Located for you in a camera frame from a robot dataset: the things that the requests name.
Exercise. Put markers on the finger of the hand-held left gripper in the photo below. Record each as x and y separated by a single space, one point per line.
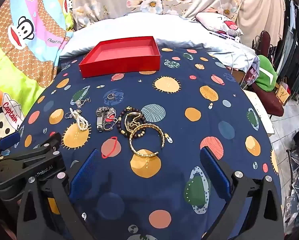
45 146
9 139

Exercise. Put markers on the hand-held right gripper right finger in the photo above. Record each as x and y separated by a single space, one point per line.
214 173

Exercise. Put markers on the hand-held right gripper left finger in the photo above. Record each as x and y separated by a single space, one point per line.
85 175

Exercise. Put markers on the gold bangle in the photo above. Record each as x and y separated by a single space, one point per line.
132 145

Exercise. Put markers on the silver wrist watch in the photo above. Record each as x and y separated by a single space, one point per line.
100 120

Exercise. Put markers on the red cardboard box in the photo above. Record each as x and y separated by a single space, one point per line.
119 67

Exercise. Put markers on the silver flower earring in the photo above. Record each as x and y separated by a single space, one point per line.
79 103

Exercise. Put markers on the rhinestone flower earring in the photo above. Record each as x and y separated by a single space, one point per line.
111 116

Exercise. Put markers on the small hoop earring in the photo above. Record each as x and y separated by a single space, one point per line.
109 96

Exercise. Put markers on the colourful monkey print blanket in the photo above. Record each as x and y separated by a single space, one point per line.
14 55

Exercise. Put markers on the navy planet print blanket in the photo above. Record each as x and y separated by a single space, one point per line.
189 92

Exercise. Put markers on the dark red chair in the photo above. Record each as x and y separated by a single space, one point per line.
272 100

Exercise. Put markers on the brown cardboard box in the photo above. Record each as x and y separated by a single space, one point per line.
282 94

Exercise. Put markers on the green cloth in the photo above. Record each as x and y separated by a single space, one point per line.
264 72

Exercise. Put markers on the rack of hanging clothes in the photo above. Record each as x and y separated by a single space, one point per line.
295 50

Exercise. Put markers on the light blue pillow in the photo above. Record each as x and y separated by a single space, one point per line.
139 27

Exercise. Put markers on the white cartoon face pillow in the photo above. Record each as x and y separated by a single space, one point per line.
214 21

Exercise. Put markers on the grey floral cloth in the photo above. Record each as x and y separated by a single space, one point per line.
114 0

